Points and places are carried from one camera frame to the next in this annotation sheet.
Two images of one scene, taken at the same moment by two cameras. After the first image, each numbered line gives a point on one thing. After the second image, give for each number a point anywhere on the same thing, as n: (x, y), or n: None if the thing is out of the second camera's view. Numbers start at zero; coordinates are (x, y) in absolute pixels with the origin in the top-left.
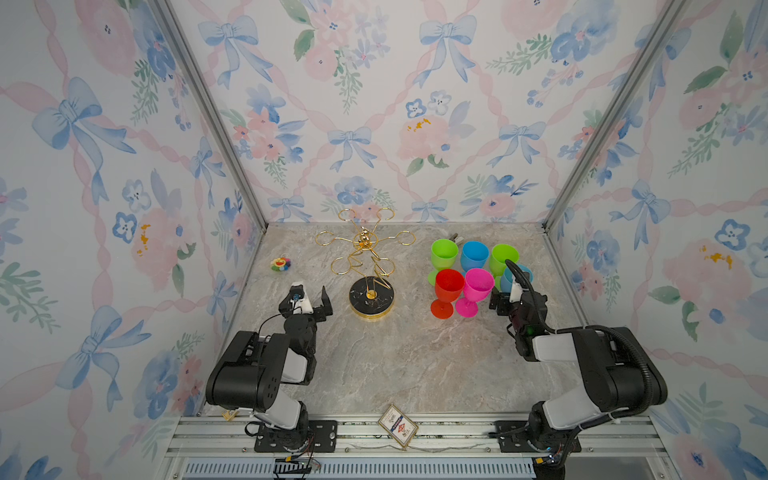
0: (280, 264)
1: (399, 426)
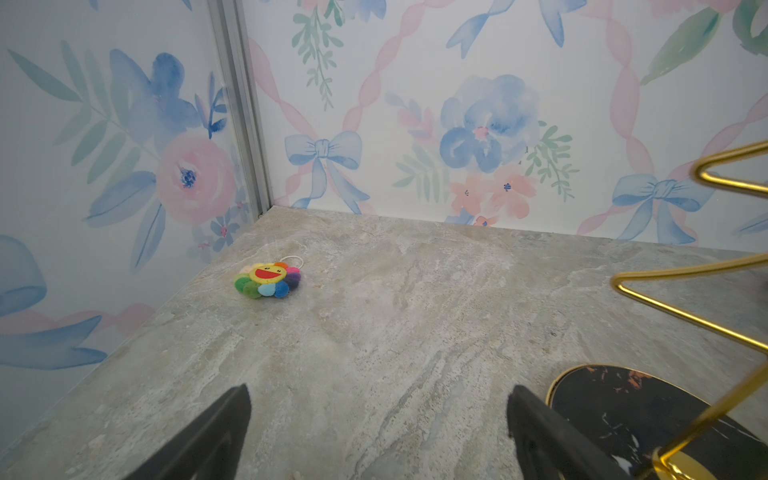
0: (268, 279)
1: None
